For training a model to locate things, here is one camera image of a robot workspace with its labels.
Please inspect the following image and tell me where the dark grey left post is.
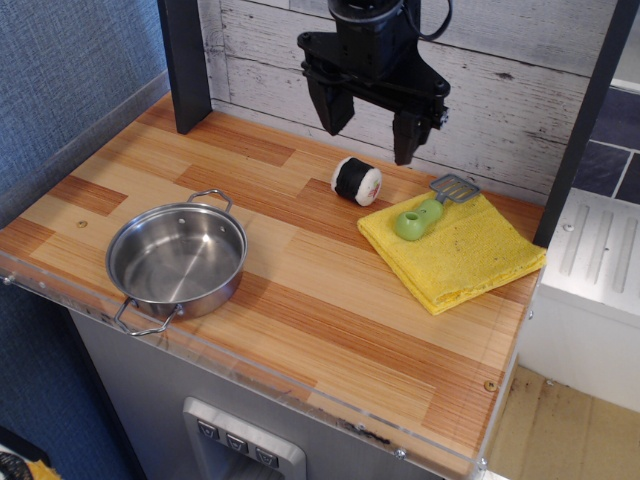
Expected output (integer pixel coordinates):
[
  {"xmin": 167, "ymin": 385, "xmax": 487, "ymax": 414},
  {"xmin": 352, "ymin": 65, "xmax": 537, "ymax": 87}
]
[{"xmin": 157, "ymin": 0, "xmax": 212, "ymax": 134}]

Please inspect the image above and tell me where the silver dispenser button panel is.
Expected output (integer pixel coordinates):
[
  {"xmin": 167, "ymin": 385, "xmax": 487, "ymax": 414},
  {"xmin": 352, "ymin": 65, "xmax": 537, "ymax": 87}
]
[{"xmin": 183, "ymin": 397, "xmax": 307, "ymax": 479}]

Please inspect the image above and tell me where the white ribbed side counter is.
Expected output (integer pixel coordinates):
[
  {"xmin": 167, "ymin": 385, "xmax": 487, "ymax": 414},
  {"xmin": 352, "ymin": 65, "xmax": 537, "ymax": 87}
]
[{"xmin": 542, "ymin": 188, "xmax": 639, "ymax": 316}]

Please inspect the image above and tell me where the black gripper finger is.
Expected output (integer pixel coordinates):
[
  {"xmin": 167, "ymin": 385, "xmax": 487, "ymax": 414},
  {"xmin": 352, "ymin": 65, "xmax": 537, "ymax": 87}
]
[
  {"xmin": 392, "ymin": 111, "xmax": 432, "ymax": 165},
  {"xmin": 307, "ymin": 77, "xmax": 354, "ymax": 135}
]

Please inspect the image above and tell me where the stainless steel pot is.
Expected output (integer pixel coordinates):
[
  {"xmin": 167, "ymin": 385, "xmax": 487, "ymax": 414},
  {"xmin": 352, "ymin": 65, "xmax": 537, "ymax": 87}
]
[{"xmin": 105, "ymin": 189, "xmax": 248, "ymax": 336}]

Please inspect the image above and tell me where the toy sushi roll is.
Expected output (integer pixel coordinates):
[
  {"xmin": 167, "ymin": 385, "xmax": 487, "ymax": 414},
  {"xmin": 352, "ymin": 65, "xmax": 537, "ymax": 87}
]
[{"xmin": 331, "ymin": 157, "xmax": 382, "ymax": 207}]

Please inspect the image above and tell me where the yellow object bottom corner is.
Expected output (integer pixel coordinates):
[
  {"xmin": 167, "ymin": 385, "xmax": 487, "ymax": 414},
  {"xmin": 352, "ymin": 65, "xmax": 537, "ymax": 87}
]
[{"xmin": 26, "ymin": 460, "xmax": 62, "ymax": 480}]

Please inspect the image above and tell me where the dark grey right post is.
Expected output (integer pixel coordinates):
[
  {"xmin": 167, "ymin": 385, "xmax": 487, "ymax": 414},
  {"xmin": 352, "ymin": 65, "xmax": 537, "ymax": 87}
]
[{"xmin": 533, "ymin": 0, "xmax": 639, "ymax": 247}]

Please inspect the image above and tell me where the green handled grey spatula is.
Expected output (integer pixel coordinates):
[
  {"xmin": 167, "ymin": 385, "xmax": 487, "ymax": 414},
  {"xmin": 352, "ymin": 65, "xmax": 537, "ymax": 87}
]
[{"xmin": 394, "ymin": 174, "xmax": 480, "ymax": 241}]

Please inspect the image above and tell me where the yellow folded cloth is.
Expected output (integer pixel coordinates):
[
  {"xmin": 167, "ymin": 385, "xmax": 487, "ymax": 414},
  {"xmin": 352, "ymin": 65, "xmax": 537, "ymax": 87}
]
[{"xmin": 357, "ymin": 192, "xmax": 546, "ymax": 315}]

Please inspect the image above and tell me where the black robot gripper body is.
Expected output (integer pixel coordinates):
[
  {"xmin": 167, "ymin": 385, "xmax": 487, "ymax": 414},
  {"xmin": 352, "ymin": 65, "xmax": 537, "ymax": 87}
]
[{"xmin": 297, "ymin": 1, "xmax": 451, "ymax": 129}]

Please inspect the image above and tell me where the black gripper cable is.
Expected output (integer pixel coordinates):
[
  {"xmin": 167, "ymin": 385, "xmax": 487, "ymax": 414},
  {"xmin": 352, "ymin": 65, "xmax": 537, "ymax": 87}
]
[{"xmin": 407, "ymin": 0, "xmax": 456, "ymax": 41}]

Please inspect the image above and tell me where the dark grey post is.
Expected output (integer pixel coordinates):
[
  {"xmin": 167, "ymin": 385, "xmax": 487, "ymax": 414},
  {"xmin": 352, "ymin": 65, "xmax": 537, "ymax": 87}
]
[
  {"xmin": 533, "ymin": 0, "xmax": 639, "ymax": 247},
  {"xmin": 157, "ymin": 0, "xmax": 212, "ymax": 134}
]

